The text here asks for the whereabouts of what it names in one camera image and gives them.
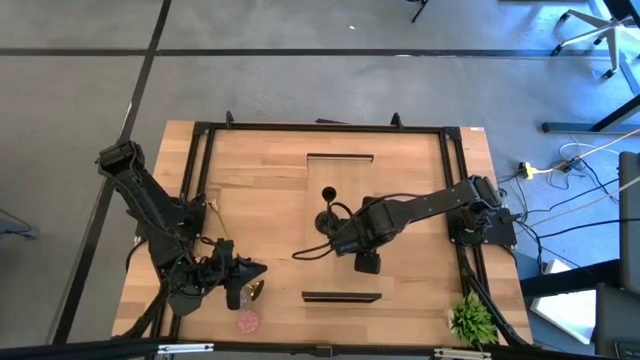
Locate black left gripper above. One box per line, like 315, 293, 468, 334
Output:
215, 253, 269, 311

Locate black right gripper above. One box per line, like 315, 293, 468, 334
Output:
331, 214, 389, 257

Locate black candlestick holder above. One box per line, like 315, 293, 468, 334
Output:
313, 185, 349, 237

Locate pink round candle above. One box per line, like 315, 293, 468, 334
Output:
235, 309, 261, 335

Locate wooden riser shelf black legs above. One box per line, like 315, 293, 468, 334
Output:
301, 152, 383, 304

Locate green artificial plant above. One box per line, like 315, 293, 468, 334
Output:
448, 293, 500, 350

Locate black rig beam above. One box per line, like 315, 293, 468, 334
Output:
0, 335, 640, 360

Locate black diagonal bar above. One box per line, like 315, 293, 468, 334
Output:
519, 258, 621, 299

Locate white board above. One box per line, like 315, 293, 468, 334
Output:
529, 258, 597, 346

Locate grey floor object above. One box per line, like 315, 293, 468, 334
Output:
0, 208, 40, 240

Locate black tripod leg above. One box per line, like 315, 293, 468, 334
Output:
407, 0, 431, 24

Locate dark grey box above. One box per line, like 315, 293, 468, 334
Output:
593, 282, 640, 359

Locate grey cabinet panel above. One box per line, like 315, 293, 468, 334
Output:
618, 151, 640, 296

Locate white office chair base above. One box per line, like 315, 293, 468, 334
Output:
550, 8, 640, 80

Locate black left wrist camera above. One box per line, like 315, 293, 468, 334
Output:
214, 238, 236, 264

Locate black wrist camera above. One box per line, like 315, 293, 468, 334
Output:
214, 238, 236, 264
353, 251, 383, 275

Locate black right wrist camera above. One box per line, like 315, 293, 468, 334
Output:
353, 251, 383, 275

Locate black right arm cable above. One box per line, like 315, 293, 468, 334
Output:
291, 192, 362, 262

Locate silver aluminium bracket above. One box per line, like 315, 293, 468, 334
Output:
157, 342, 215, 355
432, 348, 492, 360

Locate black cable bundle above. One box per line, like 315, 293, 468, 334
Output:
458, 244, 532, 347
119, 279, 174, 339

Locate black metal table frame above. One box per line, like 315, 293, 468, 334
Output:
149, 110, 534, 351

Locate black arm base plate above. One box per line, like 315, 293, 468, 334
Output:
134, 197, 207, 239
446, 204, 518, 247

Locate black floor cable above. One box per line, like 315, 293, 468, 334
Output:
519, 217, 640, 240

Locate white coiled cable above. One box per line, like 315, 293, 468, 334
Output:
549, 141, 597, 190

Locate beige floor cable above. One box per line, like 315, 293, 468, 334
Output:
519, 175, 640, 230

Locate orange floor cable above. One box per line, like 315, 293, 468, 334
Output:
529, 127, 640, 175

